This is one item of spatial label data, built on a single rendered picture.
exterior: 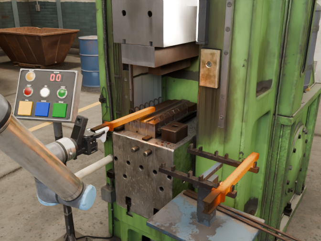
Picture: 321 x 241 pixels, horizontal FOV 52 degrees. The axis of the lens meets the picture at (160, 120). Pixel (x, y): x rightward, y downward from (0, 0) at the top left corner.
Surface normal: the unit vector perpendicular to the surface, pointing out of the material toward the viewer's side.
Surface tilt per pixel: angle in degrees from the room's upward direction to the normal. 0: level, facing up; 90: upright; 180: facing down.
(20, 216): 0
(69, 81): 60
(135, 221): 90
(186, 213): 0
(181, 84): 90
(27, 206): 0
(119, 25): 90
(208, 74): 90
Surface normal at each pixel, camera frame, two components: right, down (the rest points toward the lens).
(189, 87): -0.58, 0.29
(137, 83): 0.82, 0.20
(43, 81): -0.15, -0.17
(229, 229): 0.00, -0.94
